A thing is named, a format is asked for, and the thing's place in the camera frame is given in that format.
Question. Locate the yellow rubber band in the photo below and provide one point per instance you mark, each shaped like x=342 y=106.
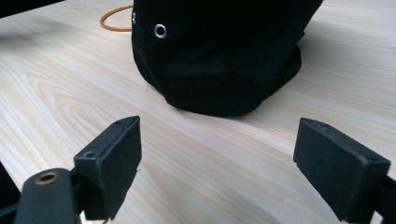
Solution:
x=107 y=26

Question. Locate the black fabric bag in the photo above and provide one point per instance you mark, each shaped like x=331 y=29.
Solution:
x=218 y=56

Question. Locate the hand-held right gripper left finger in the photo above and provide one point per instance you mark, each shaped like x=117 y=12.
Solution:
x=109 y=165

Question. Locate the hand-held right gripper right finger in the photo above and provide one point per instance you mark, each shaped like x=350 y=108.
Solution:
x=336 y=161

